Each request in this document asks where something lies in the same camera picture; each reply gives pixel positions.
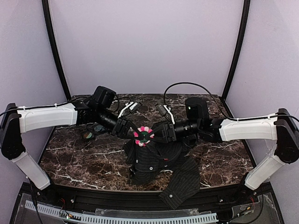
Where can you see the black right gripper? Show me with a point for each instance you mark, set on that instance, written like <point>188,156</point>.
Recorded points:
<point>168,131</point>

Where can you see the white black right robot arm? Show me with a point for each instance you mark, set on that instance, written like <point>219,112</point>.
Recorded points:
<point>279,127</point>

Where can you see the teal round button brooch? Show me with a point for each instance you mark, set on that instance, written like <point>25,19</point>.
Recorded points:
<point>99,128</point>

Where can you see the pink white beaded brooch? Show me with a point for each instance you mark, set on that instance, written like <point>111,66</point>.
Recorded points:
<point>143,130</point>

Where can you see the orange green round brooch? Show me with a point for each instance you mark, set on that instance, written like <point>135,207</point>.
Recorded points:
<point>88,135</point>

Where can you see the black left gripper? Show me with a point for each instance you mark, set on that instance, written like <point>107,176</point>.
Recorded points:
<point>120,127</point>

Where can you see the black right corner frame post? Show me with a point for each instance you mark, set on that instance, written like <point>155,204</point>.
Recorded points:
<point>238,47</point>

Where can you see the black front frame rail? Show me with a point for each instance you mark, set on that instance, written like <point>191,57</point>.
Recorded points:
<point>91,199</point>

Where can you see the black pinstriped garment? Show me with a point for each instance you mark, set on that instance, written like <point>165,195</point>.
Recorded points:
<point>147,162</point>

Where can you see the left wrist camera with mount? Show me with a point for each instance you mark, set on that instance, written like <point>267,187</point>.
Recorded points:
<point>129,108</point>

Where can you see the black corner frame post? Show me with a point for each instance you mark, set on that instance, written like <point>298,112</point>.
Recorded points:
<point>238,47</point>
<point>54,49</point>

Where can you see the white slotted cable duct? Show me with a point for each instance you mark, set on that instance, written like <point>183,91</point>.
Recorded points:
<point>100,216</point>

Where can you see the black left corner frame post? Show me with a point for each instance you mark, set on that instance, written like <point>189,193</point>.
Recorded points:
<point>54,49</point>

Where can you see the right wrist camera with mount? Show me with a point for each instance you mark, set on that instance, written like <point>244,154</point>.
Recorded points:
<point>165,112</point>

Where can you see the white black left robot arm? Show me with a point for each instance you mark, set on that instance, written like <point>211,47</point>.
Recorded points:
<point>93,109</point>

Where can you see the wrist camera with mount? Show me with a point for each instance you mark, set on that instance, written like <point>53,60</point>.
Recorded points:
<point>165,112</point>
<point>129,108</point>

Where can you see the black box left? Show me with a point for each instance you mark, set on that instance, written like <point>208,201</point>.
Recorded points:
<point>87,139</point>

